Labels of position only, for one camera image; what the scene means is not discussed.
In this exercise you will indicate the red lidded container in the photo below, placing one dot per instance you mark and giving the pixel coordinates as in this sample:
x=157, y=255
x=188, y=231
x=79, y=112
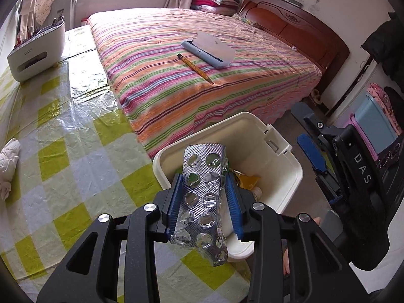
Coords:
x=84, y=21

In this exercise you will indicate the striped bed blanket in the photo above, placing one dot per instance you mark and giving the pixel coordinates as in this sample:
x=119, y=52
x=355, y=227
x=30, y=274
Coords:
x=164, y=69

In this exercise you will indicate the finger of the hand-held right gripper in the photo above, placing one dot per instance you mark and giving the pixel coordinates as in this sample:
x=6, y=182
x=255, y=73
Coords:
x=304, y=113
x=311, y=151

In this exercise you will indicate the floral pillow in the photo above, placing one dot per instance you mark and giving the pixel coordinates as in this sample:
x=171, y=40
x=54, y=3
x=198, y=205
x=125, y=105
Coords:
x=247, y=20

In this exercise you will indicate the blue storage box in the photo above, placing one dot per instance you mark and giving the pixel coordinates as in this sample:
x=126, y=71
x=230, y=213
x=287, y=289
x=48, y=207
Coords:
x=375, y=123

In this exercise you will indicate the plush slippers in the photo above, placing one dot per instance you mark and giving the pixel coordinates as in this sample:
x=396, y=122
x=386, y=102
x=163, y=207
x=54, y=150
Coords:
x=316, y=96

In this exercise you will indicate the bunch of pens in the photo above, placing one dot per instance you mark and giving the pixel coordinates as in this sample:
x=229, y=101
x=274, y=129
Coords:
x=47, y=30

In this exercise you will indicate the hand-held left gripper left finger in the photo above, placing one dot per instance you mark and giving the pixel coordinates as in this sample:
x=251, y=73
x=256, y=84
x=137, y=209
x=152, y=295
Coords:
x=176, y=202

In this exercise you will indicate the yellow pencil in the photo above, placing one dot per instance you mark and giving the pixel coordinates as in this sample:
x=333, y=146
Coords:
x=195, y=68

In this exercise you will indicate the blue plastic case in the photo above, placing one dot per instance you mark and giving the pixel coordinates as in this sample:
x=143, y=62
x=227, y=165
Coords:
x=202, y=53

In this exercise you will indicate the beige tote bag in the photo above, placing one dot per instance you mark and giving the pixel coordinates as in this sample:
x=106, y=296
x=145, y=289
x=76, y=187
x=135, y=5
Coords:
x=26, y=15

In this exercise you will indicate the silver blister pack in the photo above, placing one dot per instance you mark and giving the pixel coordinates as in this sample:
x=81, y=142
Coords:
x=202, y=202

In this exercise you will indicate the grey flat board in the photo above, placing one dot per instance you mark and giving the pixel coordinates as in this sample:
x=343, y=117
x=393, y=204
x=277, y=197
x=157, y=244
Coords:
x=217, y=42

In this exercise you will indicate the wooden headboard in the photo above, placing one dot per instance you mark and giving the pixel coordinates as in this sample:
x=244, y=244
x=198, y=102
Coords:
x=299, y=28

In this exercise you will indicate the dark jacket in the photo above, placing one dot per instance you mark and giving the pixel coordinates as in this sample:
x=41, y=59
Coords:
x=385, y=47

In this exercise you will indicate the white desktop organizer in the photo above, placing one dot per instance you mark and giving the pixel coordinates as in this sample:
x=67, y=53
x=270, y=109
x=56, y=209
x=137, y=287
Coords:
x=38, y=53

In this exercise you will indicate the pink patterned cloth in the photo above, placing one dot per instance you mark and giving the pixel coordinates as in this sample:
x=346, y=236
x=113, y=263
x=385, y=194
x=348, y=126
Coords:
x=382, y=97

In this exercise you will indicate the white plastic bin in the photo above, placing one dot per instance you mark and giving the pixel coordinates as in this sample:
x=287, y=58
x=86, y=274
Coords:
x=252, y=139

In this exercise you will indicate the white crumpled tissue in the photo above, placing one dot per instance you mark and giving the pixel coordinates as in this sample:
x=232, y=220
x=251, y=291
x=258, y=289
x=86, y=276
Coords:
x=8, y=164

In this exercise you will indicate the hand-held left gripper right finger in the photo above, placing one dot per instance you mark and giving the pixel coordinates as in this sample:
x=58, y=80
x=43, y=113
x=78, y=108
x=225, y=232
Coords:
x=233, y=205

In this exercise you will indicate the yellow packet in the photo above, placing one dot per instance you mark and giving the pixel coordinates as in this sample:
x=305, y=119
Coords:
x=247, y=181

